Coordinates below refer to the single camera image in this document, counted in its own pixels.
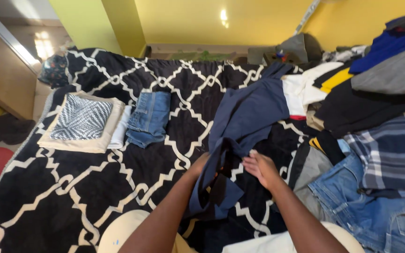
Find person's right hand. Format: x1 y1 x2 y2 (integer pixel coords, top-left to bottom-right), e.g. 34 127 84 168
242 150 282 190

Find person's left hand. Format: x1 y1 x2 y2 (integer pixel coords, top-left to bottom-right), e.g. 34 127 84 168
188 153 211 180

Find navy blue garment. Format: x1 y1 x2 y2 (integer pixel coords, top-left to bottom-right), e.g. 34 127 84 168
188 61 295 221

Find grey garment with black stripe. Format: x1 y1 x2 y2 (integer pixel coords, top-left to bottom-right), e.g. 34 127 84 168
287 141 334 220

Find black yellow striped garment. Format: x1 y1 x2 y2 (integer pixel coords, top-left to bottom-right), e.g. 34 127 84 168
309 129 346 166

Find white garment with red trim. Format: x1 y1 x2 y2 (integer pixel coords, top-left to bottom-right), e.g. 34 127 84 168
281 61 344 121

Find folded blue denim shorts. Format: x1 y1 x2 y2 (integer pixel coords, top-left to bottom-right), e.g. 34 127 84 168
126 91 172 149

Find green patterned cloth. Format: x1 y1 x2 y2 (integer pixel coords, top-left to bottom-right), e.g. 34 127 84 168
167 50 237 62

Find large black garment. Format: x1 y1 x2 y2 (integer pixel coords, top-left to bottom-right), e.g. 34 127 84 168
314 78 405 138

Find light blue denim jeans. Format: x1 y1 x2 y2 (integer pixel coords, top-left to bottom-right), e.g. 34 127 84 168
308 150 405 253

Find grey bag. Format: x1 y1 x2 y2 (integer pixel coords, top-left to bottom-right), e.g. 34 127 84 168
247 33 323 66

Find folded white cloth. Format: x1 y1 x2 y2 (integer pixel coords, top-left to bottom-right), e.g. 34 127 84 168
107 105 133 149

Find person's cream shorts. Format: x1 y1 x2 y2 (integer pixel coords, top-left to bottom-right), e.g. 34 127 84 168
97 210 365 253

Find blue white plaid shirt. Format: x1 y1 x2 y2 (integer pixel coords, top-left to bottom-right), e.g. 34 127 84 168
343 112 405 198

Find plain grey garment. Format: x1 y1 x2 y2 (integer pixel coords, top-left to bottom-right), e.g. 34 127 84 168
351 45 405 96

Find royal blue garment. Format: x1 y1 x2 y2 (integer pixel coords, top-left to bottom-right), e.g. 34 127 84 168
349 30 405 74

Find black white patterned blanket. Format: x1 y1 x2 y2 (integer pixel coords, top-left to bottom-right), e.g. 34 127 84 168
0 47 326 253

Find folded beige zigzag cloth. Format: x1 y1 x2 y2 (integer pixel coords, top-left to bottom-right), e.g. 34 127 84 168
37 91 126 154

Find dark floral cloth bag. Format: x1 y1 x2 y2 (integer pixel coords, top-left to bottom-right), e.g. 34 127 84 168
37 53 70 89

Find dark brown cloth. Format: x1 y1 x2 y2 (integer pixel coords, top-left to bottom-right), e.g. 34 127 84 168
0 113 36 145

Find wooden door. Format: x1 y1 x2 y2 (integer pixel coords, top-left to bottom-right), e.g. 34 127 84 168
0 3 42 121

